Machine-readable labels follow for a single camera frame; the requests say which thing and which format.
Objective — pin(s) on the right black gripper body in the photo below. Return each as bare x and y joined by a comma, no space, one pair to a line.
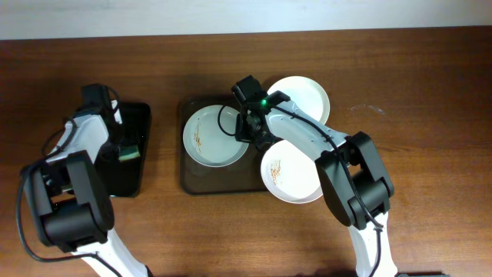
246,129

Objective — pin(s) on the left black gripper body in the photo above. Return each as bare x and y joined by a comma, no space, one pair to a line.
116,144

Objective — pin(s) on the white plate with stains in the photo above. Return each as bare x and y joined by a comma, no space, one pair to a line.
205,142

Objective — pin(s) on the yellow green sponge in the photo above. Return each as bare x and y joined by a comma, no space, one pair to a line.
127,153

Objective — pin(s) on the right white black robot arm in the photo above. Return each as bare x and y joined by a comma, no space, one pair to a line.
354,181

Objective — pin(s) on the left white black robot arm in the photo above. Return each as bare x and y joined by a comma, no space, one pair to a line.
68,201

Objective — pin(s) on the brown translucent tray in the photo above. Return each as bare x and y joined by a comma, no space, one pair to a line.
197,179

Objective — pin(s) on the black rectangular tray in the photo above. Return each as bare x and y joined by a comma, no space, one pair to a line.
123,179

